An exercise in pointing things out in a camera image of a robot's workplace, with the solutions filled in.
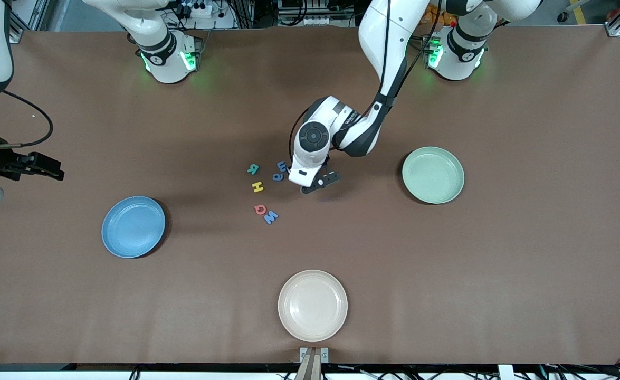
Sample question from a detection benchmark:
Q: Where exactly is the blue plate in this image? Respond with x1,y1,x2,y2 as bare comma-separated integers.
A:
101,196,167,259

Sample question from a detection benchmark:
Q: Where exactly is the green plate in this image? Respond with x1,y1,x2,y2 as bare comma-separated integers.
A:
402,146,465,205

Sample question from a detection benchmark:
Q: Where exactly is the beige plate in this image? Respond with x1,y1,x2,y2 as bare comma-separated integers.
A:
278,270,349,343

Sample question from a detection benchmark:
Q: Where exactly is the brown table cover sheet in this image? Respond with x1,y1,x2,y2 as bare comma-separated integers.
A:
0,24,620,366

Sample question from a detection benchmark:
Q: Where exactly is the black electronics rack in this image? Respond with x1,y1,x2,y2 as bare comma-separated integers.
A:
275,0,358,28

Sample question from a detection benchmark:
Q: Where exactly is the bag of orange items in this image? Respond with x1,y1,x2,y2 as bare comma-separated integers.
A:
428,3,450,26

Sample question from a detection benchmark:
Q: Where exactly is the white power strip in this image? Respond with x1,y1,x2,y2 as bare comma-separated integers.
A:
180,0,221,19

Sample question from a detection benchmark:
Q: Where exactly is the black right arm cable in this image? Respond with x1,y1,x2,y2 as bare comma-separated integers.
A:
0,90,54,148

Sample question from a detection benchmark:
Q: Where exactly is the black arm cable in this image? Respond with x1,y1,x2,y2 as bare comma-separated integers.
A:
289,0,445,159
0,90,54,148

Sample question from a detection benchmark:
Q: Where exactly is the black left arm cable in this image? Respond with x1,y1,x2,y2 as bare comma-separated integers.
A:
289,0,445,159

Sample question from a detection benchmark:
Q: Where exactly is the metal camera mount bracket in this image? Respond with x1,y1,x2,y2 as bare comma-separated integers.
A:
295,346,330,380

